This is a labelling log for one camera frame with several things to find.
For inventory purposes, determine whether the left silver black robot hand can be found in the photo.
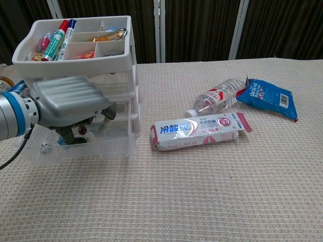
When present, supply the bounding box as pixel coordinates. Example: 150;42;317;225
29;75;118;147

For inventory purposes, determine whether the clear plastic storage bin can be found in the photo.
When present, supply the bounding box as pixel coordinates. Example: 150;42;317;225
18;114;138;167

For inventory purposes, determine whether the white desktop drawer organizer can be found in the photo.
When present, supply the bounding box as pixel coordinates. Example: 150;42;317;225
12;15;142;158

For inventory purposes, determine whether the small blue item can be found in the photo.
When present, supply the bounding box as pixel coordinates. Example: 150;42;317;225
56;136;74;148

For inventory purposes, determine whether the blue Oreo cookie pack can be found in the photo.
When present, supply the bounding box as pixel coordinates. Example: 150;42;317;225
9;80;30;98

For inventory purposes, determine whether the yellow green candy packet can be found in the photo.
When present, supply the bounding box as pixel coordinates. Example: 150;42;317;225
25;52;44;62

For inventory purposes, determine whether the white die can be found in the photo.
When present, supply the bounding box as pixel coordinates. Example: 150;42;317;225
38;141;53;154

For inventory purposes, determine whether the red-capped green marker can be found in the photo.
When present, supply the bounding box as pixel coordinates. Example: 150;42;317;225
41;20;70;62

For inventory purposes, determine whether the blue-capped white marker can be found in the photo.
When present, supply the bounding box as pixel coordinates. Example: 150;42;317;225
53;19;77;61

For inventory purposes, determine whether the red blue candy packet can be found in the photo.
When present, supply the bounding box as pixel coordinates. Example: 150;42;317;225
35;31;55;52

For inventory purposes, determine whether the brown sauce bottle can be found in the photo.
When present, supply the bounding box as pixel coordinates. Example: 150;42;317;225
0;75;14;93

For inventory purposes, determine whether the white pink toothpaste box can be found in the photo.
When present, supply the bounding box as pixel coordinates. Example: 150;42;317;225
150;112;254;152

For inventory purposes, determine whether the beige woven tablecloth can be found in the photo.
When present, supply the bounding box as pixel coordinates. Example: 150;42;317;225
0;57;323;242

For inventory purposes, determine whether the clear plastic water bottle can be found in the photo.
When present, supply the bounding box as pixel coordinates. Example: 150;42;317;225
184;78;247;118

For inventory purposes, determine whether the blue snack pouch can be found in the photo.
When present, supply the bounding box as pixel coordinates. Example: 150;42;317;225
235;74;299;124

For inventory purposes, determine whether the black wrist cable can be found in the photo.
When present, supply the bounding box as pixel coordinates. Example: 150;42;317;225
0;123;34;170

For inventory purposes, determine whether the aluminium partition post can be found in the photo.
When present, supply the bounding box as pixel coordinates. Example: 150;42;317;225
153;0;166;64
46;0;64;20
228;0;251;61

